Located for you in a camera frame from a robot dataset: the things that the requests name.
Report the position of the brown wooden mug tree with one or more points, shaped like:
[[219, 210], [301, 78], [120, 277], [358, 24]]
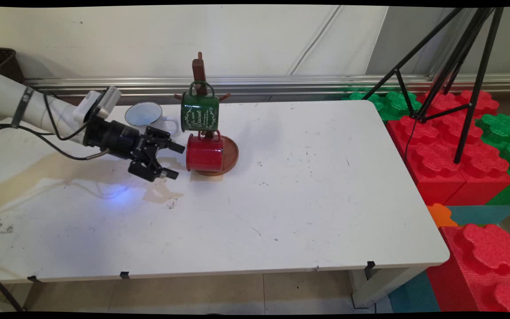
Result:
[[199, 66]]

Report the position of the metal wall rail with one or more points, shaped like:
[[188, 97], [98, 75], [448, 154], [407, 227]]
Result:
[[303, 84]]

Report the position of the orange foam piece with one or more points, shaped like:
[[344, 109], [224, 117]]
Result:
[[440, 215]]

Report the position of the green enamel mug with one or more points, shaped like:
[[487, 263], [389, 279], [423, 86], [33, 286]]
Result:
[[199, 113]]

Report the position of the brown wicker basket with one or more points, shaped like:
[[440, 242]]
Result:
[[0, 62]]

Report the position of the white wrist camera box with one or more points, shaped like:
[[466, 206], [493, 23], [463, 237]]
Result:
[[104, 102]]

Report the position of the black table edge clip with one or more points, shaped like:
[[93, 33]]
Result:
[[32, 278], [370, 265], [125, 275]]

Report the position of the black tripod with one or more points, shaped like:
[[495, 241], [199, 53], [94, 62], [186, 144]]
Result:
[[477, 88]]

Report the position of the red enamel mug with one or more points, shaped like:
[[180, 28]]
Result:
[[204, 155]]

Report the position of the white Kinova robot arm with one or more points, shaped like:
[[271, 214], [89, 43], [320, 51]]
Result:
[[38, 108]]

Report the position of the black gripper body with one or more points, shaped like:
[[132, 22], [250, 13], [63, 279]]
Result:
[[113, 137]]

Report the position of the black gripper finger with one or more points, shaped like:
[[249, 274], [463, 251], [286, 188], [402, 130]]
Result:
[[175, 147], [146, 170]]

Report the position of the white wall conduit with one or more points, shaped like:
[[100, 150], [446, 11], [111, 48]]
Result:
[[314, 40]]

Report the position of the teal foam mat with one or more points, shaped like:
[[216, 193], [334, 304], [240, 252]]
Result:
[[414, 294], [481, 214]]

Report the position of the green foam block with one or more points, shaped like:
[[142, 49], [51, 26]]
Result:
[[392, 104], [503, 128]]

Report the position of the white table leg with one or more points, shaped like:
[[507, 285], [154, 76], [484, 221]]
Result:
[[383, 283]]

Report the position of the large red foam block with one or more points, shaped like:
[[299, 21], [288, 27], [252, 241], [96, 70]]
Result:
[[441, 159]]

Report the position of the white enamel mug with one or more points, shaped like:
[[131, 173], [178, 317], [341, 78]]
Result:
[[148, 116]]

